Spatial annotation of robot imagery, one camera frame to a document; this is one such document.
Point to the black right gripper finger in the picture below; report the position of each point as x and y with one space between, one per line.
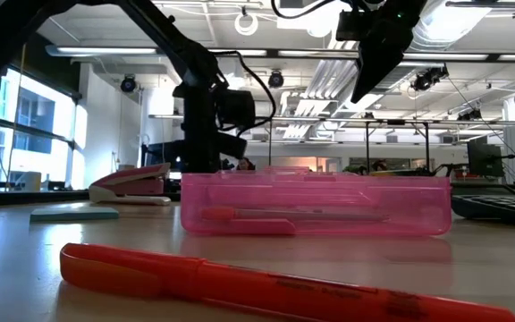
378 62

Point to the transparent pink pencil case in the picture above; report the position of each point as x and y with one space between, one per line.
374 192

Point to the blue sticky note pad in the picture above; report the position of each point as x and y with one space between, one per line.
74 214

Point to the orange highlighter pen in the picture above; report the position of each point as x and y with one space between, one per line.
239 282

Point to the black monitor on arm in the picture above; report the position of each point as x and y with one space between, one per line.
484 158

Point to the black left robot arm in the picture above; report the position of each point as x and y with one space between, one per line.
172 40

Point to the dark computer monitor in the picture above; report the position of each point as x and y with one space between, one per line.
163 154

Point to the person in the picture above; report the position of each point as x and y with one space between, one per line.
245 164

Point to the pink and white stapler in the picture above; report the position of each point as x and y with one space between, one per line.
128 183

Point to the black keyboard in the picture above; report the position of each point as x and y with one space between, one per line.
499 208

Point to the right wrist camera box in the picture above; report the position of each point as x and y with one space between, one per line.
350 26

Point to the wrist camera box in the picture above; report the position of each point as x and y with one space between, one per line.
350 26
236 109

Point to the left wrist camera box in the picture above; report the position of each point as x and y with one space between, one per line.
236 109

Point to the black metal frame stand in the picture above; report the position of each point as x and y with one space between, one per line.
396 123

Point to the black ceiling camera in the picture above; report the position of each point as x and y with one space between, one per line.
276 79
128 84

